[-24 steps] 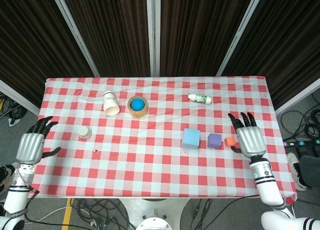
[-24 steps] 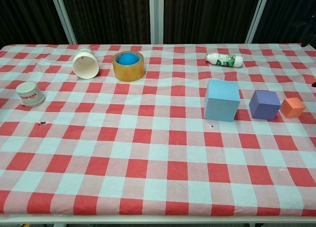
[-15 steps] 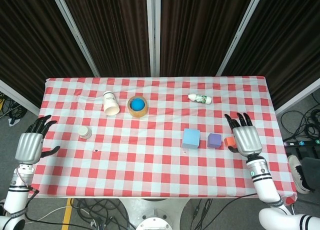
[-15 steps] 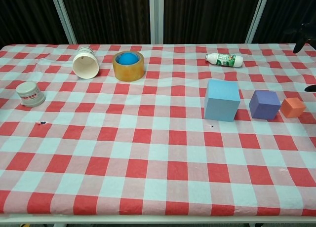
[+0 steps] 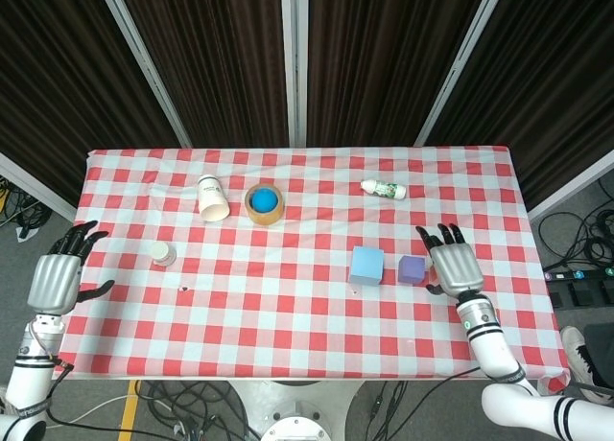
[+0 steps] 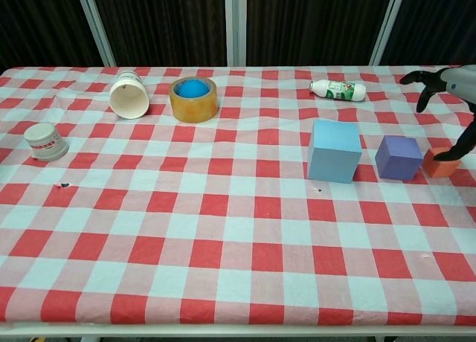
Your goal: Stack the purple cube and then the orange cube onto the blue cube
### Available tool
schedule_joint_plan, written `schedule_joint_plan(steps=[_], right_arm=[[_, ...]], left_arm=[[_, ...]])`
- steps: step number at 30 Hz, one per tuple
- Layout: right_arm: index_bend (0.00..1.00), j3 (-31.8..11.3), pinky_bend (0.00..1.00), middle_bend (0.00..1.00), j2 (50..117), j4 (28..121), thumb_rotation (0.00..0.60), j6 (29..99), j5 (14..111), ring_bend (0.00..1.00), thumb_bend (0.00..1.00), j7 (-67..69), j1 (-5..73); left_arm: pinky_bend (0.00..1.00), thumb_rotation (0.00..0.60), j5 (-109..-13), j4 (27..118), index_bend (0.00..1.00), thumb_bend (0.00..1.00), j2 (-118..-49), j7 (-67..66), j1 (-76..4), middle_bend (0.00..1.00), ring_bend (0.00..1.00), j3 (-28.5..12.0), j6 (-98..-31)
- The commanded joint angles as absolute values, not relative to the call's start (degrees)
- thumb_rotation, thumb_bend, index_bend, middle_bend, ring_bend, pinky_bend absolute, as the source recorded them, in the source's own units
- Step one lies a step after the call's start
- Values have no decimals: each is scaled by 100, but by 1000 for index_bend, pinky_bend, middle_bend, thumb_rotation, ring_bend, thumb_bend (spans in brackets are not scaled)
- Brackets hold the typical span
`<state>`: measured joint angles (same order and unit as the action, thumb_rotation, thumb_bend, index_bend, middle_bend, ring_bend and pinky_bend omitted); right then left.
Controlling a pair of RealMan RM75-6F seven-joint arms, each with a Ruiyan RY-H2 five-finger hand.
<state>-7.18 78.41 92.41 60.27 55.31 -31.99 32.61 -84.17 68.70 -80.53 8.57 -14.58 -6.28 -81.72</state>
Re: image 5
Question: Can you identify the brown packing tape roll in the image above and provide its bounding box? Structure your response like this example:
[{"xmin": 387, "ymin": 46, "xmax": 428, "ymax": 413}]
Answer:
[{"xmin": 244, "ymin": 183, "xmax": 286, "ymax": 226}]

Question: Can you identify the small white jar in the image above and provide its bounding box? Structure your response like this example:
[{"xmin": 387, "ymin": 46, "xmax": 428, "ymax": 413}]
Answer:
[{"xmin": 150, "ymin": 242, "xmax": 177, "ymax": 268}]

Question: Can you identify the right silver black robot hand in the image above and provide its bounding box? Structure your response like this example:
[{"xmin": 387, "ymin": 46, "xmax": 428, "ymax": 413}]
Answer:
[{"xmin": 414, "ymin": 222, "xmax": 485, "ymax": 298}]

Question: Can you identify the purple foam cube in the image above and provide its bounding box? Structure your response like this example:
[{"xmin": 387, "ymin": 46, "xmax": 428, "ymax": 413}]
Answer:
[{"xmin": 397, "ymin": 255, "xmax": 428, "ymax": 286}]

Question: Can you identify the white partition base rail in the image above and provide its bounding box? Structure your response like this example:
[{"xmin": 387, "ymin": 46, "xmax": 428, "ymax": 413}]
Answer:
[
  {"xmin": 0, "ymin": 151, "xmax": 78, "ymax": 221},
  {"xmin": 527, "ymin": 161, "xmax": 614, "ymax": 221}
]

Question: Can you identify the white paper cup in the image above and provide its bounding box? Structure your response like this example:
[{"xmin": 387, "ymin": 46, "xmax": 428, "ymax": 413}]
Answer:
[{"xmin": 198, "ymin": 174, "xmax": 230, "ymax": 223}]

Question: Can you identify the white partition post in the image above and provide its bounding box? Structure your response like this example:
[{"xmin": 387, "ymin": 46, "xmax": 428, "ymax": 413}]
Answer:
[
  {"xmin": 280, "ymin": 0, "xmax": 309, "ymax": 149},
  {"xmin": 94, "ymin": 0, "xmax": 193, "ymax": 149},
  {"xmin": 413, "ymin": 0, "xmax": 509, "ymax": 148}
]

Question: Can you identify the light blue foam cube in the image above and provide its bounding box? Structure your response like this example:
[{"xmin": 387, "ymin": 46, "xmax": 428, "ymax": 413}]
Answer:
[{"xmin": 348, "ymin": 246, "xmax": 386, "ymax": 287}]

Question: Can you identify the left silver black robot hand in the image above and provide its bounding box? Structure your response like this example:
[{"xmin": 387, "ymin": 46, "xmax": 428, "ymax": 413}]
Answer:
[{"xmin": 27, "ymin": 220, "xmax": 116, "ymax": 316}]

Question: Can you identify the black power strip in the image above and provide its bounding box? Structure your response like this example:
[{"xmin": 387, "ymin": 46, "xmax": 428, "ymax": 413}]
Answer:
[{"xmin": 544, "ymin": 267, "xmax": 614, "ymax": 283}]

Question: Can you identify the red white checkered tablecloth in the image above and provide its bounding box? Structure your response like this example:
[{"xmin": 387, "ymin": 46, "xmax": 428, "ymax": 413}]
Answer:
[{"xmin": 59, "ymin": 146, "xmax": 573, "ymax": 395}]

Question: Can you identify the white sneaker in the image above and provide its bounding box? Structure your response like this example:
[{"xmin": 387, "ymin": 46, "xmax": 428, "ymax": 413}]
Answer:
[{"xmin": 559, "ymin": 325, "xmax": 601, "ymax": 404}]

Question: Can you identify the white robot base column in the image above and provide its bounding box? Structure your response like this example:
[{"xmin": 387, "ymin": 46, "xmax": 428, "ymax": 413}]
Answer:
[{"xmin": 228, "ymin": 378, "xmax": 370, "ymax": 441}]

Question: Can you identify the white plastic bottle green label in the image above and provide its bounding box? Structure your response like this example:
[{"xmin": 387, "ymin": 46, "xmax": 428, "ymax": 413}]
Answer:
[{"xmin": 360, "ymin": 178, "xmax": 408, "ymax": 201}]

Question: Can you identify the black cable bundle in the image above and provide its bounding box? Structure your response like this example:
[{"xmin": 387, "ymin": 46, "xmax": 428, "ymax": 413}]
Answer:
[
  {"xmin": 536, "ymin": 179, "xmax": 614, "ymax": 269},
  {"xmin": 0, "ymin": 176, "xmax": 53, "ymax": 244},
  {"xmin": 45, "ymin": 378, "xmax": 263, "ymax": 441}
]

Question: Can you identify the blue ball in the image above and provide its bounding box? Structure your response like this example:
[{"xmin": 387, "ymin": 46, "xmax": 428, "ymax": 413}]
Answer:
[{"xmin": 252, "ymin": 188, "xmax": 279, "ymax": 212}]

